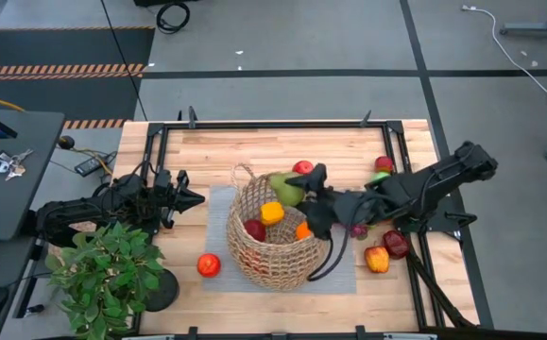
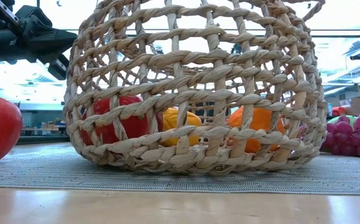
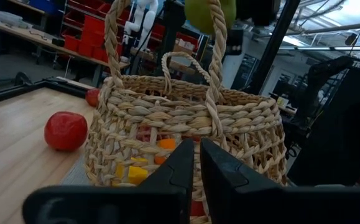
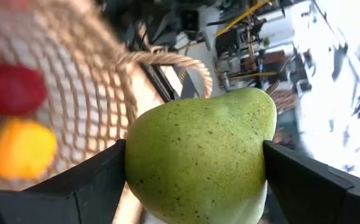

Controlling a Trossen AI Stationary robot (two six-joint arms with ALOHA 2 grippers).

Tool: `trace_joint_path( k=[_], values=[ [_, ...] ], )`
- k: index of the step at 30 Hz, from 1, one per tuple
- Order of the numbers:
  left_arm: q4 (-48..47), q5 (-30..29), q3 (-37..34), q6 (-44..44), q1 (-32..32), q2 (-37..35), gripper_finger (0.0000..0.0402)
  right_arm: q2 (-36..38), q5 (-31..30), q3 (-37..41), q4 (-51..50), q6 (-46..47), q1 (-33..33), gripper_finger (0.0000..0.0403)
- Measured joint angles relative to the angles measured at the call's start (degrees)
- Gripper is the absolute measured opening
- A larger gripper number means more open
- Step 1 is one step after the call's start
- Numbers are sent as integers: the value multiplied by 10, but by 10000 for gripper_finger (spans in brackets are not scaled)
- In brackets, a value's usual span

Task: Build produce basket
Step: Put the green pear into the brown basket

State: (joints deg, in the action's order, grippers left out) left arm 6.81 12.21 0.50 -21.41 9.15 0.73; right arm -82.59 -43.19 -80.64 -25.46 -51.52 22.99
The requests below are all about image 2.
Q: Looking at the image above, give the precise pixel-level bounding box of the yellow lemon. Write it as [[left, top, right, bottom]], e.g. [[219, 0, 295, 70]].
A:
[[159, 107, 203, 147]]

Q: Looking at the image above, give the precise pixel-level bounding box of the woven straw basket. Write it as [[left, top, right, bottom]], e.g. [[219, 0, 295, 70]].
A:
[[62, 0, 329, 175]]

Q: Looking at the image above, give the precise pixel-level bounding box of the orange fruit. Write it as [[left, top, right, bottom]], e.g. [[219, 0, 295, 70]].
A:
[[228, 105, 285, 154]]

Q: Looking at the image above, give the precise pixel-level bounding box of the purple grape bunch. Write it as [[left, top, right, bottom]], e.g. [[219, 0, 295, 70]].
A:
[[321, 114, 360, 159]]

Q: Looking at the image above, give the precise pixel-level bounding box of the green apple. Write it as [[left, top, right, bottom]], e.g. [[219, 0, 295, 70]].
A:
[[327, 114, 358, 125]]

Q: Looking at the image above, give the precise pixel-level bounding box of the distant workbench with boxes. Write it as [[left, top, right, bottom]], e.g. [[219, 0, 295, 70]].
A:
[[21, 118, 67, 137]]

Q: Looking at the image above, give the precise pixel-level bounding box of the grey woven placemat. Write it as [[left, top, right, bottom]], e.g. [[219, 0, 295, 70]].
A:
[[0, 141, 360, 196]]

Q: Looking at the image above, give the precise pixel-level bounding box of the red container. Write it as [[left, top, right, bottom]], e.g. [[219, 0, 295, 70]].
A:
[[331, 106, 348, 116]]

